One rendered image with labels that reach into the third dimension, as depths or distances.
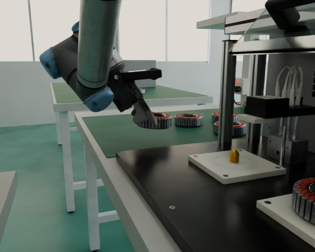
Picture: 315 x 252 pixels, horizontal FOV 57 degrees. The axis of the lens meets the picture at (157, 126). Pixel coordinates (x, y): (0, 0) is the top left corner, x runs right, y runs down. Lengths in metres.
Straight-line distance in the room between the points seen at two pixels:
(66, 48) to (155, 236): 0.55
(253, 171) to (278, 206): 0.14
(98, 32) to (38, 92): 4.44
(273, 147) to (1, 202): 0.59
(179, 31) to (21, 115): 3.02
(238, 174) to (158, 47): 4.82
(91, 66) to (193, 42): 5.00
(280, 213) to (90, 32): 0.45
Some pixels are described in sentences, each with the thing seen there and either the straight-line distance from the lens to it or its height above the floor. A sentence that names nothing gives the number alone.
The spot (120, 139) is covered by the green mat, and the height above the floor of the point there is 0.75.
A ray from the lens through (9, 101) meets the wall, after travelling 5.06.
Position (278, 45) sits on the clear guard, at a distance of 0.32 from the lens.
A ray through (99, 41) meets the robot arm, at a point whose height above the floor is 1.03.
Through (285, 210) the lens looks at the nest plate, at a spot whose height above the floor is 0.78.
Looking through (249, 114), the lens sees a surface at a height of 0.88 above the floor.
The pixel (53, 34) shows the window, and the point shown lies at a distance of 5.00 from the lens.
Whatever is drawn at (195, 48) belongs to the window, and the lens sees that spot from 5.63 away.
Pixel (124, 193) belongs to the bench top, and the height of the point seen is 0.75.
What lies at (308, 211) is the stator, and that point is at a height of 0.80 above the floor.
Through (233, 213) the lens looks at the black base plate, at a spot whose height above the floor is 0.77.
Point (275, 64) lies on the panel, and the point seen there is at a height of 0.99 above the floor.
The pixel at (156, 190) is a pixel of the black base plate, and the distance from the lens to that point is 0.54.
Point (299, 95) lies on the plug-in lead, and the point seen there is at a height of 0.92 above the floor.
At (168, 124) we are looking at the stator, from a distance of 0.86.
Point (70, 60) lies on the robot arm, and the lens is 0.79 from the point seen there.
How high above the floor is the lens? 1.00
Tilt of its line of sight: 13 degrees down
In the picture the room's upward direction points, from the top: straight up
